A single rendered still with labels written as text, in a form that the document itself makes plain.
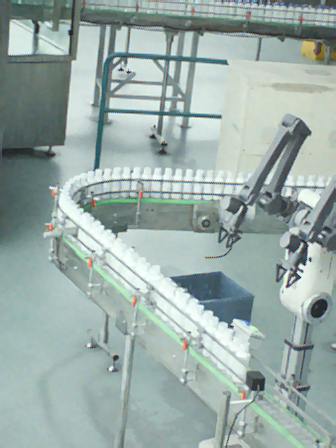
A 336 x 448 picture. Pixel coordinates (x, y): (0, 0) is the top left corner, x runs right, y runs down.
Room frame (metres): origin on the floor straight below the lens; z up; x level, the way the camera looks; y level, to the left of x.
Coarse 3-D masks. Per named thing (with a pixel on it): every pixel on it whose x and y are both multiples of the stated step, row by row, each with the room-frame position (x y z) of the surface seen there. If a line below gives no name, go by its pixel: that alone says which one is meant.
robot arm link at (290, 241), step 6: (288, 234) 4.84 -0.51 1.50; (294, 234) 4.85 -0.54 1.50; (312, 234) 4.86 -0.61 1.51; (282, 240) 4.85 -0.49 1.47; (288, 240) 4.82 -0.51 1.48; (294, 240) 4.84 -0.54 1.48; (306, 240) 4.86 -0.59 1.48; (312, 240) 4.86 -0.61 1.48; (282, 246) 4.83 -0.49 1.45; (288, 246) 4.82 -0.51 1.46; (294, 246) 4.83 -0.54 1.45
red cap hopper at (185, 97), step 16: (112, 32) 11.55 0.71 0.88; (192, 32) 11.76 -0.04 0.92; (112, 48) 11.55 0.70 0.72; (176, 48) 12.34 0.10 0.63; (192, 48) 11.73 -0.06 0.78; (96, 64) 12.14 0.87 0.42; (112, 64) 11.56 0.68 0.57; (160, 64) 12.33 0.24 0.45; (176, 64) 12.31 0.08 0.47; (192, 64) 11.73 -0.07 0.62; (96, 80) 12.12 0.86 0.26; (112, 80) 12.18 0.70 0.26; (128, 80) 11.60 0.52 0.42; (144, 80) 12.27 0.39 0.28; (176, 80) 12.32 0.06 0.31; (192, 80) 11.74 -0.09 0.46; (96, 96) 12.13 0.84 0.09; (112, 96) 11.57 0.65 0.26; (128, 96) 11.61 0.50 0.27; (144, 96) 11.64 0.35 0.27; (160, 96) 11.70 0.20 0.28; (176, 96) 12.32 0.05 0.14
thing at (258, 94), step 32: (256, 64) 9.50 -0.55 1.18; (288, 64) 9.63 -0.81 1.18; (256, 96) 9.01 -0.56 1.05; (288, 96) 9.07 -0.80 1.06; (320, 96) 9.13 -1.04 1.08; (224, 128) 9.44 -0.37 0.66; (256, 128) 9.02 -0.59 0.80; (320, 128) 9.14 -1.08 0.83; (224, 160) 9.32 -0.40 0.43; (256, 160) 9.03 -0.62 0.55; (320, 160) 9.14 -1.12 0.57
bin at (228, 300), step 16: (208, 272) 5.68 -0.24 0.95; (192, 288) 5.64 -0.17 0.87; (208, 288) 5.69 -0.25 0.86; (224, 288) 5.68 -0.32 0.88; (240, 288) 5.56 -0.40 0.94; (208, 304) 5.33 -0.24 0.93; (224, 304) 5.38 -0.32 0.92; (240, 304) 5.43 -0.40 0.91; (224, 320) 5.38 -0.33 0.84; (144, 352) 5.23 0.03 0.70
